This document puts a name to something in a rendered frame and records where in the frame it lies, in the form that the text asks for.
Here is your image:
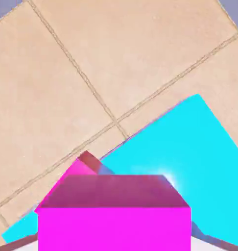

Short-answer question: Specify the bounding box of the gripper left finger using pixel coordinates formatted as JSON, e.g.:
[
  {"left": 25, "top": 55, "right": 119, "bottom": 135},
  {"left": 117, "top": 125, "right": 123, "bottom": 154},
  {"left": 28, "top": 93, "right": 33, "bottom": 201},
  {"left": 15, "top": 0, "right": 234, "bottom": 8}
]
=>
[{"left": 0, "top": 234, "right": 39, "bottom": 251}]

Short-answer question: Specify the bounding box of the large cyan box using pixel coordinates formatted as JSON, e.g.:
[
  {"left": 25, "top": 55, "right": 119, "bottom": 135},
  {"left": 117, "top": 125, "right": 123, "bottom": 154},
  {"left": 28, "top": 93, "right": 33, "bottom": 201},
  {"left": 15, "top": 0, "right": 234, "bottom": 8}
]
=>
[{"left": 1, "top": 94, "right": 238, "bottom": 249}]

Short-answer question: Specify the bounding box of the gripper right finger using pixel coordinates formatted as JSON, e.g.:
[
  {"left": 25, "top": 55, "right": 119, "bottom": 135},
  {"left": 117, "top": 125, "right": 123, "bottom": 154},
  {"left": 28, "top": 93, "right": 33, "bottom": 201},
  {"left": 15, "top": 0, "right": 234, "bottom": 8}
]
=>
[{"left": 190, "top": 221, "right": 238, "bottom": 251}]

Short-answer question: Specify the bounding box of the small magenta cube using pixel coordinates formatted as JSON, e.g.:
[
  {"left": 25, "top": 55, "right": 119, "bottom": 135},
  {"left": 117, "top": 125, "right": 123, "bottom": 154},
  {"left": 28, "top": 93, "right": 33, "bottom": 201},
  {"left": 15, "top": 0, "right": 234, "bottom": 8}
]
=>
[
  {"left": 34, "top": 150, "right": 116, "bottom": 214},
  {"left": 38, "top": 174, "right": 191, "bottom": 251}
]

